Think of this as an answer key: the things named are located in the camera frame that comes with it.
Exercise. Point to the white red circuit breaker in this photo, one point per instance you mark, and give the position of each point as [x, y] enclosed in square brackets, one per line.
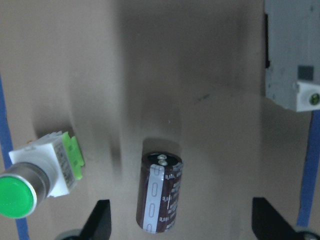
[292, 75]

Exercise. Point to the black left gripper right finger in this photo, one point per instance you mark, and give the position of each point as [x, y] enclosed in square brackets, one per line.
[268, 224]

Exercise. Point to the green push button switch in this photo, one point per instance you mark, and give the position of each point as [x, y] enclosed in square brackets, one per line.
[47, 167]

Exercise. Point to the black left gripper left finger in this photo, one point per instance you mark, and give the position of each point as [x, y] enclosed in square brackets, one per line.
[98, 225]

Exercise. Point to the dark brown cylindrical capacitor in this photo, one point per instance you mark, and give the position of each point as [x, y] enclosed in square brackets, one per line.
[159, 189]

